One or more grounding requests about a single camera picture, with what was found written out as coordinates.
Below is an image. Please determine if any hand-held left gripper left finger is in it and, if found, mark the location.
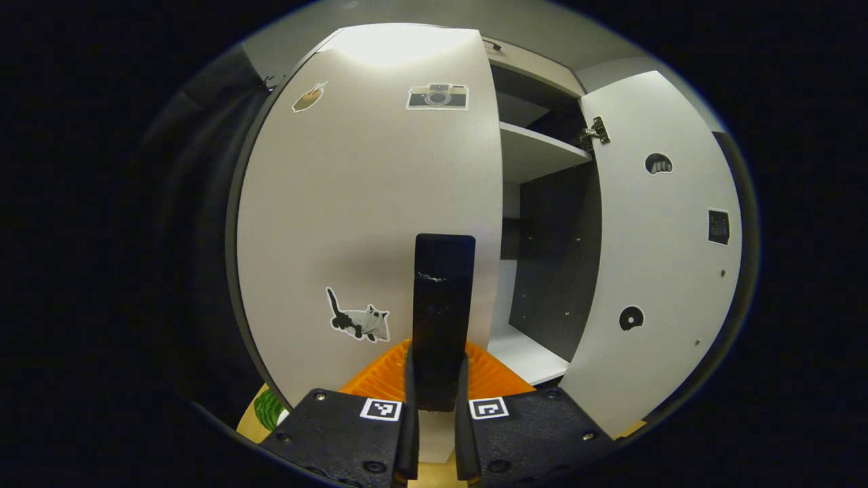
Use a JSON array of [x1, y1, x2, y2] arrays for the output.
[[261, 339, 420, 488]]

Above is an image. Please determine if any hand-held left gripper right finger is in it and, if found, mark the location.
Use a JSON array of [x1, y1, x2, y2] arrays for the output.
[[454, 341, 618, 488]]

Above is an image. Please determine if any black door handle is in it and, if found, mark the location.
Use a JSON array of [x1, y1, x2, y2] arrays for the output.
[[412, 234, 476, 412]]

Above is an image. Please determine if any beige double-door shoe cabinet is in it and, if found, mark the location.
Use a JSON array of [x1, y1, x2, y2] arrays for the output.
[[227, 24, 753, 465]]

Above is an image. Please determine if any beige cabinet door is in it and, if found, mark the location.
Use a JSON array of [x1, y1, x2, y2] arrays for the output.
[[557, 70, 743, 440], [236, 24, 504, 465]]

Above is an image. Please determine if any white lower cabinet shelf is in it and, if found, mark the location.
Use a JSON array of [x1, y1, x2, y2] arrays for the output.
[[487, 322, 570, 386]]

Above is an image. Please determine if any white cabinet shelf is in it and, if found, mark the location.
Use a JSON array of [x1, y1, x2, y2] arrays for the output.
[[487, 322, 570, 386], [500, 122, 593, 184]]

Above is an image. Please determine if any white upper cabinet shelf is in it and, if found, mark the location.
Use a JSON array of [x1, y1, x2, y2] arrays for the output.
[[500, 122, 593, 184]]

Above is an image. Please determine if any metal door hinge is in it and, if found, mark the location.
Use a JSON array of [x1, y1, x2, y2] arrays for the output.
[[578, 117, 611, 146]]

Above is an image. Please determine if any beige cabinet drawer front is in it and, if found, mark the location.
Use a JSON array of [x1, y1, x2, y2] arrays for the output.
[[485, 37, 585, 99]]

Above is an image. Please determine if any watermelon slice plush toy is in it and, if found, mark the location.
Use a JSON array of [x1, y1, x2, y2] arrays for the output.
[[254, 388, 289, 433]]

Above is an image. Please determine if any black backdrop cloth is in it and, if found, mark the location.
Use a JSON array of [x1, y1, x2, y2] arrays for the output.
[[146, 44, 272, 407]]

